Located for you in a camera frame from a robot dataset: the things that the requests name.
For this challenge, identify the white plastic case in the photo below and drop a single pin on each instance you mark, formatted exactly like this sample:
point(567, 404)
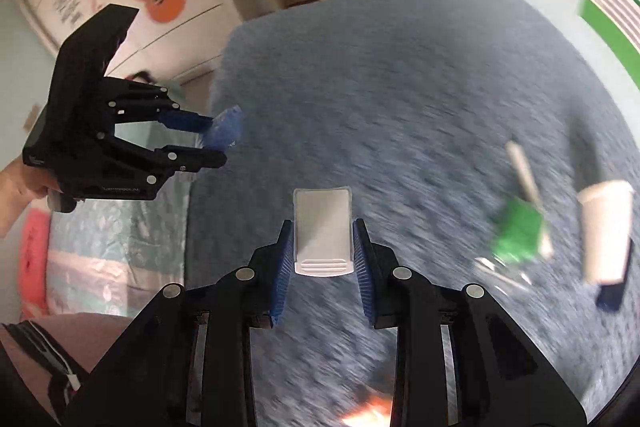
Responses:
point(322, 232)

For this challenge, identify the teal floral bed sheet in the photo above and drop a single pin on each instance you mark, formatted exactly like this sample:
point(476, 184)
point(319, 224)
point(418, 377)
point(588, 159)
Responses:
point(115, 247)

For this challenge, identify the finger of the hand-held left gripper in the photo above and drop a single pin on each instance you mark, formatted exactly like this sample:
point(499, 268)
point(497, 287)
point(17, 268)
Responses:
point(205, 158)
point(187, 122)

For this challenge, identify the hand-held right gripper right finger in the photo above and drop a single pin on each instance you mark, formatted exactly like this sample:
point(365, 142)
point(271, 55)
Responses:
point(363, 277)

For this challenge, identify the white paper cup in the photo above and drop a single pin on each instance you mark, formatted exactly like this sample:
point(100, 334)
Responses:
point(605, 232)

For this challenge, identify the green packet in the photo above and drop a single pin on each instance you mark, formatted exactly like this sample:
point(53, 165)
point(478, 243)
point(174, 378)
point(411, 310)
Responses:
point(517, 232)

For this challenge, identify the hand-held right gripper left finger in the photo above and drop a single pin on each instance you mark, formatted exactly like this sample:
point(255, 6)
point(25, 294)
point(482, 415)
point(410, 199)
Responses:
point(282, 277)

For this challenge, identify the dark blue small object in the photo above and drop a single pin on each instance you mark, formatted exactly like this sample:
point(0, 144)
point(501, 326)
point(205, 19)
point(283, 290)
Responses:
point(610, 297)

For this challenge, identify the pink pillow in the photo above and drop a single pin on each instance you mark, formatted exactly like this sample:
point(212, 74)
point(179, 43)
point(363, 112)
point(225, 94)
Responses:
point(35, 257)

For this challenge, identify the orange packet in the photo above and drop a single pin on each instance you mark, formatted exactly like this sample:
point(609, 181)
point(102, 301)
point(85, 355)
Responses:
point(367, 412)

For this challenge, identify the green white striped object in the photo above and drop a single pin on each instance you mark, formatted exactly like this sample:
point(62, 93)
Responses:
point(600, 22)

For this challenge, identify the blue fuzzy blanket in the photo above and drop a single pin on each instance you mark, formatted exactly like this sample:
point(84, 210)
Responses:
point(400, 107)

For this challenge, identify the clear plastic wrapper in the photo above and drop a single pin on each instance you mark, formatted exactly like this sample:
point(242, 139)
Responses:
point(500, 274)

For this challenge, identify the person's pink trousers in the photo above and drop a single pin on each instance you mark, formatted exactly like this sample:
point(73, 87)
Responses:
point(100, 337)

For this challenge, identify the person's left hand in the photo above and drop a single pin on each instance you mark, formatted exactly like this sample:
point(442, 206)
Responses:
point(15, 192)

